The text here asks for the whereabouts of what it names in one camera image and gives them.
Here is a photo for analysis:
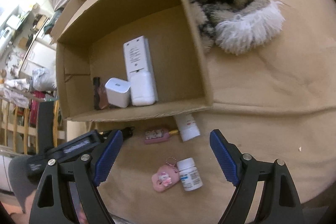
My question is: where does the white remote control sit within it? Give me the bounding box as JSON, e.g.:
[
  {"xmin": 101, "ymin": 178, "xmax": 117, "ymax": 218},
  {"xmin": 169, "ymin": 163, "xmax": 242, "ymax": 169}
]
[{"xmin": 123, "ymin": 35, "xmax": 153, "ymax": 76}]

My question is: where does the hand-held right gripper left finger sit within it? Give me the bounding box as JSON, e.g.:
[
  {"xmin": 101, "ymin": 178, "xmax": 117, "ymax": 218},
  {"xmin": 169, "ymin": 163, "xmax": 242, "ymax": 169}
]
[{"xmin": 29, "ymin": 130, "xmax": 124, "ymax": 224}]

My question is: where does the white charger adapter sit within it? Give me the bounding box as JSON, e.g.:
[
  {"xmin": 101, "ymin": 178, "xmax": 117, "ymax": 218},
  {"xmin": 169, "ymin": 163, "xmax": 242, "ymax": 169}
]
[{"xmin": 105, "ymin": 78, "xmax": 132, "ymax": 108}]

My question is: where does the fuzzy patterned blanket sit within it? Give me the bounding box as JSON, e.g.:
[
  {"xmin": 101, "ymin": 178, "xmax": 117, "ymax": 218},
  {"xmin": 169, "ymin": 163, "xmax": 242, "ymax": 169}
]
[{"xmin": 167, "ymin": 0, "xmax": 286, "ymax": 56}]

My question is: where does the cardboard box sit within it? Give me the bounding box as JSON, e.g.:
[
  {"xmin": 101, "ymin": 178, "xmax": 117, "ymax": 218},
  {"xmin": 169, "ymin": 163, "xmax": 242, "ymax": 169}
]
[{"xmin": 50, "ymin": 0, "xmax": 214, "ymax": 122}]

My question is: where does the dark teal cloth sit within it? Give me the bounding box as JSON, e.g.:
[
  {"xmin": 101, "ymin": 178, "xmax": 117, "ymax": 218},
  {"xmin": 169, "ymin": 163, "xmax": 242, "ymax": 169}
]
[{"xmin": 43, "ymin": 10, "xmax": 62, "ymax": 35}]

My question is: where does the grey plastic bag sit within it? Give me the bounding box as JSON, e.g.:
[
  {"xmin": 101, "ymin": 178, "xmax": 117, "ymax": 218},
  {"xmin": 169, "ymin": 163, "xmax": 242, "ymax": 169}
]
[{"xmin": 31, "ymin": 67, "xmax": 58, "ymax": 92}]

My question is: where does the pink bottle with gold tip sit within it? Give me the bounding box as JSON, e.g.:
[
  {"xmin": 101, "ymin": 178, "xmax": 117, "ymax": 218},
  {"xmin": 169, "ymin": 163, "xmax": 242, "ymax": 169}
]
[{"xmin": 144, "ymin": 128, "xmax": 180, "ymax": 145}]

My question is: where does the person's left forearm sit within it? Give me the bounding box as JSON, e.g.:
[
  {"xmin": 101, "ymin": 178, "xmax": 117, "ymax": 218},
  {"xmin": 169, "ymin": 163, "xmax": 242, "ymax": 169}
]
[{"xmin": 8, "ymin": 155, "xmax": 40, "ymax": 214}]

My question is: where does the pink plush keychain charm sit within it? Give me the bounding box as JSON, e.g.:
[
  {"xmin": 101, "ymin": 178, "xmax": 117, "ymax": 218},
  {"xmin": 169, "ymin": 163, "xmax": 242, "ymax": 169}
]
[{"xmin": 152, "ymin": 157, "xmax": 180, "ymax": 192}]

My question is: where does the glossy black cylinder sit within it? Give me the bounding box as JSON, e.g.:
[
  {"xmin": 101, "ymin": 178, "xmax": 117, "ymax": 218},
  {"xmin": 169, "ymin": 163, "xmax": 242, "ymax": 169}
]
[{"xmin": 121, "ymin": 126, "xmax": 135, "ymax": 140}]

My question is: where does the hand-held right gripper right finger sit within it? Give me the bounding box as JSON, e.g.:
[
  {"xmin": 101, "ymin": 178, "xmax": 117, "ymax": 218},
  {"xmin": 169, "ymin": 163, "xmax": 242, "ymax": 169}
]
[{"xmin": 209, "ymin": 129, "xmax": 301, "ymax": 224}]

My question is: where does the white floor cabinet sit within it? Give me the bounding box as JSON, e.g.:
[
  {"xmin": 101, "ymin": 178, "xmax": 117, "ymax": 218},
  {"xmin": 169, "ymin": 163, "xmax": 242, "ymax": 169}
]
[{"xmin": 20, "ymin": 39, "xmax": 57, "ymax": 77}]

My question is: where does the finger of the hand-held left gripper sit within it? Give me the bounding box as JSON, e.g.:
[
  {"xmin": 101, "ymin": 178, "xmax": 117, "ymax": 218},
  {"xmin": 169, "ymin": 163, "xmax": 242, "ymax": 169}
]
[{"xmin": 38, "ymin": 102, "xmax": 55, "ymax": 154}]

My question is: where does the wooden rack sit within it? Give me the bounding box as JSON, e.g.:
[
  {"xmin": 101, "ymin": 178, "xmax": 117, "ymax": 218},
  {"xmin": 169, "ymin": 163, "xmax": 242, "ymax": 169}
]
[{"xmin": 0, "ymin": 97, "xmax": 66, "ymax": 156}]

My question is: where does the white red-label bottle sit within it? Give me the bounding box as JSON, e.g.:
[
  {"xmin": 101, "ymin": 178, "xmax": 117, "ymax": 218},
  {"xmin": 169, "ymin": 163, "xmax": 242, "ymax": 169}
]
[{"xmin": 175, "ymin": 113, "xmax": 201, "ymax": 142}]

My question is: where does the white hanging cloth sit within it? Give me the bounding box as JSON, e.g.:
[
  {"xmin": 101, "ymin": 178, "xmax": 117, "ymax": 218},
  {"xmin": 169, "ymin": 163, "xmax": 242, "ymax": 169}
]
[{"xmin": 0, "ymin": 78, "xmax": 36, "ymax": 106}]

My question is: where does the white blue-label pill bottle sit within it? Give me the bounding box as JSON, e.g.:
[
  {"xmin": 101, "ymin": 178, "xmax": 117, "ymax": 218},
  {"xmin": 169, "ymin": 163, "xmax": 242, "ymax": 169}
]
[{"xmin": 177, "ymin": 157, "xmax": 203, "ymax": 192}]

